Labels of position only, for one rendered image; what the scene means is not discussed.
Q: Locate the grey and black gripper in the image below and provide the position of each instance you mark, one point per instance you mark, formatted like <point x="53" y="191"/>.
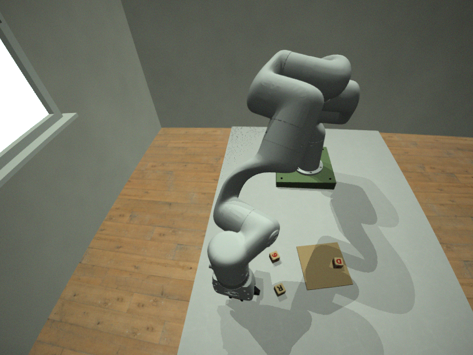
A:
<point x="246" y="292"/>

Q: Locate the tan flat mat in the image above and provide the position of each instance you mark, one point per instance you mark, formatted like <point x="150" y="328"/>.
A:
<point x="317" y="268"/>

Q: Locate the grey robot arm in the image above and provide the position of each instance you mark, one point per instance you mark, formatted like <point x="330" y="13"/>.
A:
<point x="295" y="91"/>

